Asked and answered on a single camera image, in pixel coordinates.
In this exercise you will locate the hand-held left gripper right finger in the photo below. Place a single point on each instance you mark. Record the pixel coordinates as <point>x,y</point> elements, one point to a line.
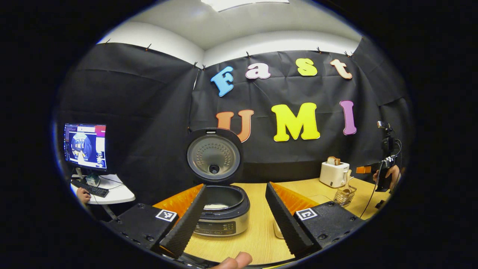
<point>285,220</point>

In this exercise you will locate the black silver rice cooker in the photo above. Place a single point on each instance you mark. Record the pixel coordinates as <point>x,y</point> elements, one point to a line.
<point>214,157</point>

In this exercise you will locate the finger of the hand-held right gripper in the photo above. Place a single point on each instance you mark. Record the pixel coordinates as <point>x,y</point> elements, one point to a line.
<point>364,169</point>

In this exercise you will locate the black keyboard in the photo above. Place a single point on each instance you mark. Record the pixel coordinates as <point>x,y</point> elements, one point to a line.
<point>91,188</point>

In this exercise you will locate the white rice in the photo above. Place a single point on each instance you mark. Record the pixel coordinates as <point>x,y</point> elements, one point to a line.
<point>216,206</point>

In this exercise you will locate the clear plastic tray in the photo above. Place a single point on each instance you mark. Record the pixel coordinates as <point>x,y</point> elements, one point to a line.
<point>278,231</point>

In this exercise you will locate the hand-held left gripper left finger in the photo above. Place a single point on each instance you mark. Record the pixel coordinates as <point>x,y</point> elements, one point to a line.
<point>185,224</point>

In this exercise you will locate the black backdrop cloth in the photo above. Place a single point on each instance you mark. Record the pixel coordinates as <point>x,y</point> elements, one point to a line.
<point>149,112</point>

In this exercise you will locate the white toaster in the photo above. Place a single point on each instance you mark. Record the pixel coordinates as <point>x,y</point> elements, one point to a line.
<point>333,175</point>

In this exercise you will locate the white side table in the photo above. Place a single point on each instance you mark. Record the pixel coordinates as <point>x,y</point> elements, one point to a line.
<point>119,192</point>

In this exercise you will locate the wooden spoon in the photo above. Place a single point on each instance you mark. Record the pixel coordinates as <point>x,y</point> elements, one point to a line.
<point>348,179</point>

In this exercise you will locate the computer monitor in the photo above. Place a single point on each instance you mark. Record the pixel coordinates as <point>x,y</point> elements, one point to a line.
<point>85,147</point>

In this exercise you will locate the toasted bread slice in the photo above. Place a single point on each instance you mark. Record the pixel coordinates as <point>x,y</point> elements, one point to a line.
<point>333,161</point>

